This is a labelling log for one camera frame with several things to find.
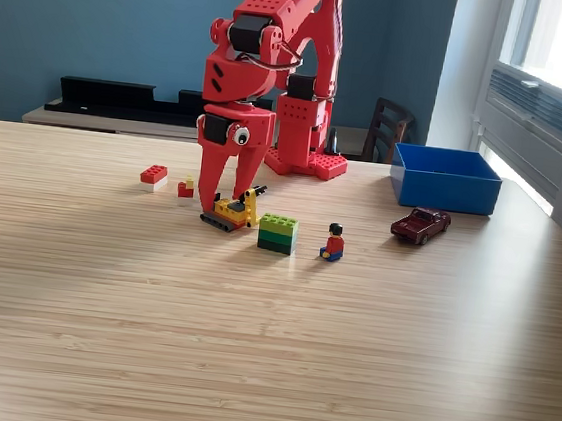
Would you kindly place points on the black table clamp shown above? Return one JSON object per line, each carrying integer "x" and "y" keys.
{"x": 333, "y": 143}

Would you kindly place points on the red white lego brick stack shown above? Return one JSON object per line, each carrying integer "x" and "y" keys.
{"x": 154, "y": 174}

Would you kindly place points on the pale wooden sideboard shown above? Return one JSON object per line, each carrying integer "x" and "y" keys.
{"x": 119, "y": 126}

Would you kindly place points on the yellow toy digger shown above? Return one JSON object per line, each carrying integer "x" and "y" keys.
{"x": 230, "y": 212}

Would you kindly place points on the grey window vent unit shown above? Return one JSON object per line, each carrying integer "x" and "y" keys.
{"x": 530, "y": 136}

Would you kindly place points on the dark red toy car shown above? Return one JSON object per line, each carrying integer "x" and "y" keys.
{"x": 417, "y": 227}

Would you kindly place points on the black shelf unit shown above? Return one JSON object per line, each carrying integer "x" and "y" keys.
{"x": 121, "y": 103}

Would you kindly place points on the blue plastic bin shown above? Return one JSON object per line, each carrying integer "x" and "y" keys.
{"x": 444, "y": 192}

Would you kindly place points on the green lego brick stack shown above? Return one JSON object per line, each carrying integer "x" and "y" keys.
{"x": 278, "y": 235}

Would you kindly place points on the dark wooden chair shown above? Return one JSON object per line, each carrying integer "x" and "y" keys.
{"x": 385, "y": 126}

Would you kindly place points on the small red yellow lego piece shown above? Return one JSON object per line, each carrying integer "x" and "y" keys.
{"x": 185, "y": 190}

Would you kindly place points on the toy figure red shirt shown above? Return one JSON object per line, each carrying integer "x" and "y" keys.
{"x": 336, "y": 246}

